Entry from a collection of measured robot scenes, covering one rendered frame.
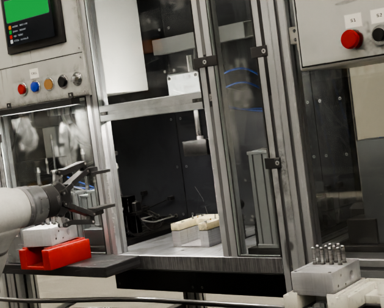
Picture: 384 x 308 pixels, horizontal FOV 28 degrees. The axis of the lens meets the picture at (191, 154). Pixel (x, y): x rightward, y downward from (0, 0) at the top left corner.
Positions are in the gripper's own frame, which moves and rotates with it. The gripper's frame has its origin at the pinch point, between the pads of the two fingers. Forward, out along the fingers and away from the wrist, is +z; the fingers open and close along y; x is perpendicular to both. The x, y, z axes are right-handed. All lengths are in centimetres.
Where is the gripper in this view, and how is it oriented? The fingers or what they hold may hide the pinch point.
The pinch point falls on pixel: (101, 189)
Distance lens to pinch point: 190.3
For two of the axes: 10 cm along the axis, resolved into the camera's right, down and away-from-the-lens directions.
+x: -7.8, 0.7, 6.2
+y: -1.3, -9.9, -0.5
